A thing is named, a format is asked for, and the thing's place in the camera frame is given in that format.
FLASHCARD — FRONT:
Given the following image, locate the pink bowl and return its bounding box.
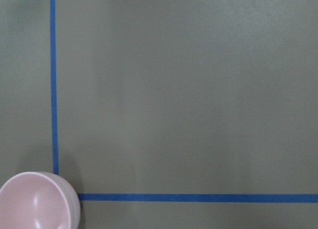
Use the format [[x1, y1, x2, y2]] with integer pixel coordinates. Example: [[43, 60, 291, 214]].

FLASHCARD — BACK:
[[0, 172, 80, 229]]

